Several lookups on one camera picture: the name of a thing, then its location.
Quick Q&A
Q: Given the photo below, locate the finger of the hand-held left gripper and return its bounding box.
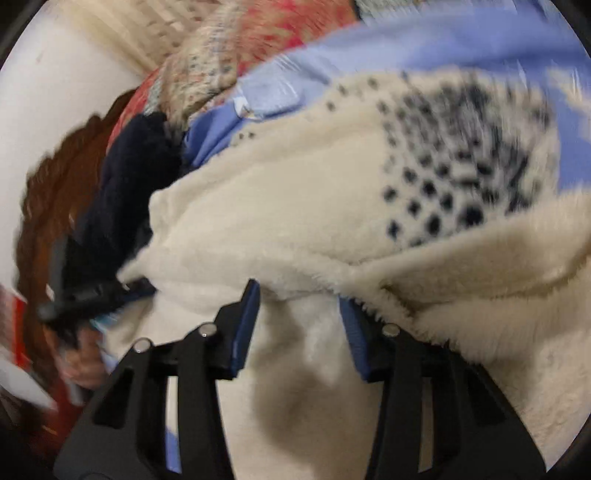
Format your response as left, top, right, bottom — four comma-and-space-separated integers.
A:
104, 276, 157, 306

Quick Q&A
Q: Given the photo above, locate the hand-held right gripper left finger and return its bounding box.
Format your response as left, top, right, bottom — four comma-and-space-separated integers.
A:
53, 278, 262, 480

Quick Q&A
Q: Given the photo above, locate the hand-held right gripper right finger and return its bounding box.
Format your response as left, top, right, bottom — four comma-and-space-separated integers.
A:
339, 298, 548, 480

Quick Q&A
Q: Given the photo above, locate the navy fleece garment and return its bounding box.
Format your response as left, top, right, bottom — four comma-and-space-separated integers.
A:
62, 111, 186, 296

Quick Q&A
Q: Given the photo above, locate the white spotted fleece garment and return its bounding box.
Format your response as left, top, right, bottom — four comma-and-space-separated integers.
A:
104, 68, 591, 480

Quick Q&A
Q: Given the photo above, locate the person's left hand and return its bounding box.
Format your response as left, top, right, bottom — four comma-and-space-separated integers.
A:
58, 330, 110, 389

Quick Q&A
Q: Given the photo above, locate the red and white box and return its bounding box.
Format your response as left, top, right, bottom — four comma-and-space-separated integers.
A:
0, 282, 58, 412

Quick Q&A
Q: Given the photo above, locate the red patterned quilt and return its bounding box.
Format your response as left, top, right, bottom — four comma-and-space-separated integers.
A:
106, 0, 372, 153

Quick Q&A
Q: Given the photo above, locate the blue bed sheet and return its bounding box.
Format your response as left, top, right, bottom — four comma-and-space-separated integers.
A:
164, 8, 591, 476

